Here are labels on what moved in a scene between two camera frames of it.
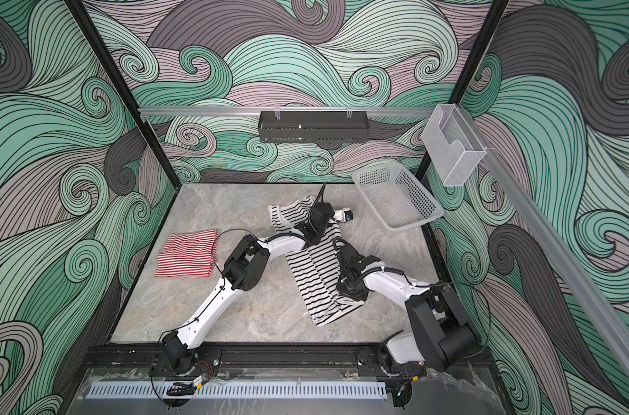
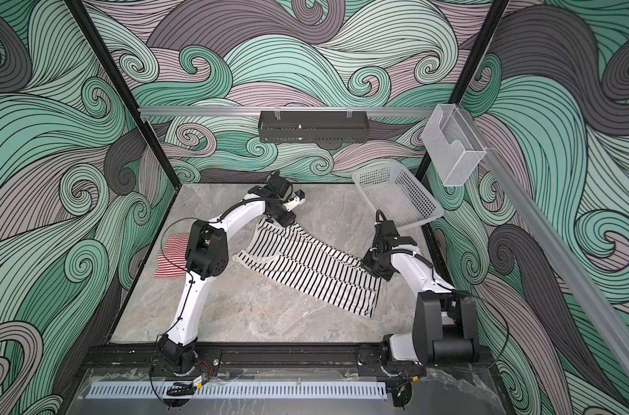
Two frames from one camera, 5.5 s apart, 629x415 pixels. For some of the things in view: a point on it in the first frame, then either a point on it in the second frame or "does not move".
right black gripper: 340,278 -> 366,264
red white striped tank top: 187,254 does not move
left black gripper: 326,204 -> 287,220
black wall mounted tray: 314,126 does not move
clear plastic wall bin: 453,144 does not move
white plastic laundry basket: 396,199 does not move
